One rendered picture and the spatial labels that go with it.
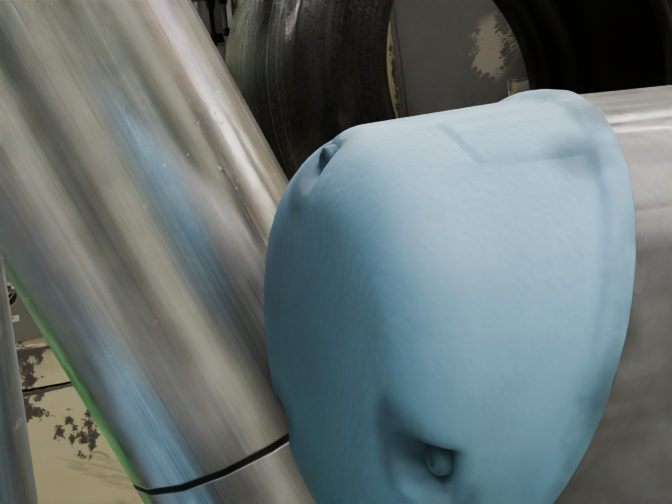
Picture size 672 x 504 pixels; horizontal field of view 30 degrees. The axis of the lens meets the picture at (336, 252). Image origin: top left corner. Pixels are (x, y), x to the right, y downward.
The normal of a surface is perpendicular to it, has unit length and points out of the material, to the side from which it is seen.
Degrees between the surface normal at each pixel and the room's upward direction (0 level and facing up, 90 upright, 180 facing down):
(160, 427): 106
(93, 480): 90
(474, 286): 72
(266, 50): 78
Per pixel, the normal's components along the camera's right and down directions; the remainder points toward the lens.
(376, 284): -0.79, -0.04
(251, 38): -0.89, -0.13
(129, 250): 0.02, 0.22
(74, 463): 0.44, -0.01
